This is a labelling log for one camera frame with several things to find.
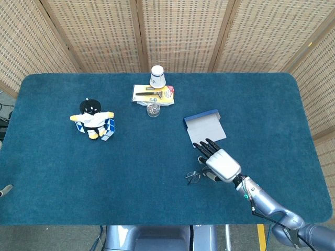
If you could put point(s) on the white paper cup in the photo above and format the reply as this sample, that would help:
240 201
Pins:
157 77

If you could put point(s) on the black eyeglasses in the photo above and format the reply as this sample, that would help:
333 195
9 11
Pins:
192 177

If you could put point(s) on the blue white snake cube puzzle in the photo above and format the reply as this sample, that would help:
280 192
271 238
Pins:
111 125

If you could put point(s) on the clear jar of clips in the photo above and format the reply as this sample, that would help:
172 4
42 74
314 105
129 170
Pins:
153 111

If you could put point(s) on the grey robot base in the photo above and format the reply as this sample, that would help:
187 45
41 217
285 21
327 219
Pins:
157 238

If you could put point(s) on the woven bamboo screen panel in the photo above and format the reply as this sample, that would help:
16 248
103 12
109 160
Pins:
319 91
26 39
180 34
267 34
99 34

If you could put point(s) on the black razor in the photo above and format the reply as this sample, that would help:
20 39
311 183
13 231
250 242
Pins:
146 93

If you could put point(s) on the blue carpet table cover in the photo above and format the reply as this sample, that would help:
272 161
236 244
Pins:
157 170

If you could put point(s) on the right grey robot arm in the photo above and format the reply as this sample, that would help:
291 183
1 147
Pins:
264 201

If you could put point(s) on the yellow floor tape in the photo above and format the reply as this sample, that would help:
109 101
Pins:
261 235

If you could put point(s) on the yellow razor blister pack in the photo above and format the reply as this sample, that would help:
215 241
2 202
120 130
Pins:
167 98

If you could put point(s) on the blue glasses case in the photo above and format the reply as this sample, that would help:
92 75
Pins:
206 128

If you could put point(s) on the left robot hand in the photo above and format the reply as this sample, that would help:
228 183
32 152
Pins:
5 190

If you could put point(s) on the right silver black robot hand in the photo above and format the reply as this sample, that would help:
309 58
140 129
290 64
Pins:
222 163

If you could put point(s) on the white metal leg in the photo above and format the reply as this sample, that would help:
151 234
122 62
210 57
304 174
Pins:
228 238

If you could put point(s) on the black plush doll white shirt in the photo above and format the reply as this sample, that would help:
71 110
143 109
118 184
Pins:
91 119

